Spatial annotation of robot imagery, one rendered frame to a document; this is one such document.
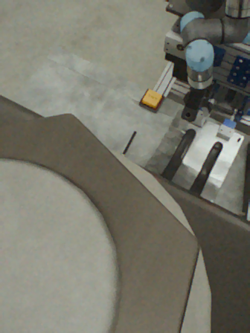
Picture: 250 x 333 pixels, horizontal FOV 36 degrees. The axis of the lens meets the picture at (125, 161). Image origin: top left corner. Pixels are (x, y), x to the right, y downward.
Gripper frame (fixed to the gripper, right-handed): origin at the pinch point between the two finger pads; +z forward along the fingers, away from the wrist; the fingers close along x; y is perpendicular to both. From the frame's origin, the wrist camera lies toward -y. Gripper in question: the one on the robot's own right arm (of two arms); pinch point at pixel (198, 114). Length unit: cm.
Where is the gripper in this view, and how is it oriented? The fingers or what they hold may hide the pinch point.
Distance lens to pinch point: 140.8
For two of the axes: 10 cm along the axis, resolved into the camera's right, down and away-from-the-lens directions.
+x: -8.6, -3.9, 3.2
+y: 4.7, -8.6, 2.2
